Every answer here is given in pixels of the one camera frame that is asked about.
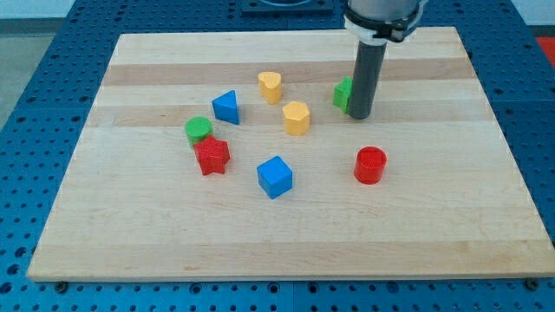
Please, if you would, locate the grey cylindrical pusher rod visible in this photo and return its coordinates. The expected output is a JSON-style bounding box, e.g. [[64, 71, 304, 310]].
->
[[348, 42, 386, 120]]

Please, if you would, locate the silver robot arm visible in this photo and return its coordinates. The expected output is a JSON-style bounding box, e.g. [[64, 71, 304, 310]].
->
[[343, 0, 428, 120]]

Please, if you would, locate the yellow hexagon block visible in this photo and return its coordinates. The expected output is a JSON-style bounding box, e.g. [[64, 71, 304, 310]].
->
[[282, 101, 310, 135]]

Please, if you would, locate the yellow heart block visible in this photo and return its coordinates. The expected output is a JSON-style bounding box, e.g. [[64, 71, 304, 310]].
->
[[258, 71, 282, 105]]

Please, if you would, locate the green block behind rod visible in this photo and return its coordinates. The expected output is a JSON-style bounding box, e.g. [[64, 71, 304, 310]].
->
[[333, 77, 352, 114]]

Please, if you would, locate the red cylinder block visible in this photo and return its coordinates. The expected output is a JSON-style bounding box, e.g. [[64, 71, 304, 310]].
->
[[354, 146, 387, 185]]

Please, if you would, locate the blue cube block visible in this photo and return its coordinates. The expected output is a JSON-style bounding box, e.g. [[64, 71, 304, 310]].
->
[[257, 156, 293, 199]]

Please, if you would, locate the blue triangle block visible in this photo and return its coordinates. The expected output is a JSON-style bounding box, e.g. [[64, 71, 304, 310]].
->
[[212, 90, 240, 125]]

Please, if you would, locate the wooden board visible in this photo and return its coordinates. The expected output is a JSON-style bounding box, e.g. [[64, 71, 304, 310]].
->
[[27, 27, 554, 282]]

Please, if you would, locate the red star block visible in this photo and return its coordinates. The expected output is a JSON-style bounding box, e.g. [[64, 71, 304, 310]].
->
[[193, 135, 231, 175]]

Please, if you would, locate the green cylinder block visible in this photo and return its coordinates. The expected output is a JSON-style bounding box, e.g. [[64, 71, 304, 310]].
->
[[184, 116, 213, 147]]

